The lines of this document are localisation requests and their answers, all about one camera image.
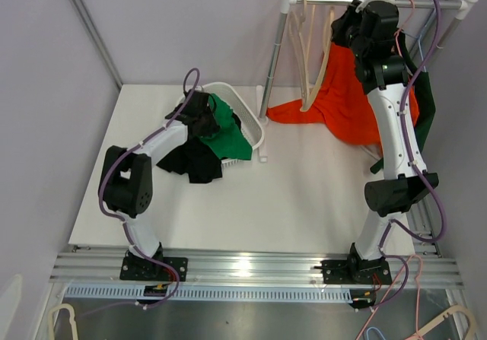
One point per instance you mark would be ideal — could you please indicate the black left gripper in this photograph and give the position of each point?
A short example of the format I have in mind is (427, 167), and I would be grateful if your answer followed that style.
(213, 127)

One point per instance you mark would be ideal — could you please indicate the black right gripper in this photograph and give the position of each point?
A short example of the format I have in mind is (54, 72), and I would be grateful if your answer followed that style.
(339, 26)

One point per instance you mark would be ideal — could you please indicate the black t shirt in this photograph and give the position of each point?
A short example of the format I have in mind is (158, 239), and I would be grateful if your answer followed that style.
(192, 158)

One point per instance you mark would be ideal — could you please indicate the beige plastic hanger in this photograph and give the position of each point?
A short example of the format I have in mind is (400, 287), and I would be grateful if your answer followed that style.
(296, 21)

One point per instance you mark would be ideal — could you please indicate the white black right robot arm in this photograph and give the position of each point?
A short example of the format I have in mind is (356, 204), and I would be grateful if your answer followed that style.
(368, 30)

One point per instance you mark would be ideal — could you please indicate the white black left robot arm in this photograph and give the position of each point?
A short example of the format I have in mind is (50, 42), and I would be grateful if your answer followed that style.
(126, 183)

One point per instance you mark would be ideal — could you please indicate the orange t shirt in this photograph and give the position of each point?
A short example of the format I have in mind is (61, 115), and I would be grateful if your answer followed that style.
(340, 104)

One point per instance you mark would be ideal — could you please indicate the dark green t shirt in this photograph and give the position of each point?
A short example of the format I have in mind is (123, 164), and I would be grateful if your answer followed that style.
(423, 96)

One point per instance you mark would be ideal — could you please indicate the blue hanger bottom right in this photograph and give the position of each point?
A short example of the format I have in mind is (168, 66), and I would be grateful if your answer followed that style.
(373, 333)

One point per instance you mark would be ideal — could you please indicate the white perforated plastic basket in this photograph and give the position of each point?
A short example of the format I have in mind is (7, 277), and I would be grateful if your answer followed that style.
(249, 125)

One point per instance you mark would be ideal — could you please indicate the white metal clothes rack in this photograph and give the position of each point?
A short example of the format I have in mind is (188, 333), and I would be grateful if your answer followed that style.
(462, 8)

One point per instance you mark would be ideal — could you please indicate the pink wire hanger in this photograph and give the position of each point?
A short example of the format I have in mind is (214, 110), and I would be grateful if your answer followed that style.
(400, 31)

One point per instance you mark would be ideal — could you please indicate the blue wire hanger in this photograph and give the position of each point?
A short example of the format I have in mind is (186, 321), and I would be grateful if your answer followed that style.
(417, 49)

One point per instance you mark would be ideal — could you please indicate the white slotted cable duct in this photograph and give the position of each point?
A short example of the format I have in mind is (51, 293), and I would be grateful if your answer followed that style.
(210, 293)

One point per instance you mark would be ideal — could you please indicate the aluminium mounting rail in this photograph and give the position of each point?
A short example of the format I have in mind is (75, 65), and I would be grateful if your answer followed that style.
(102, 264)

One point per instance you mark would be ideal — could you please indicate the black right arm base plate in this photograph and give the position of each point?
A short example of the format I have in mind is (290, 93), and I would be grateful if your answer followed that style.
(341, 271)

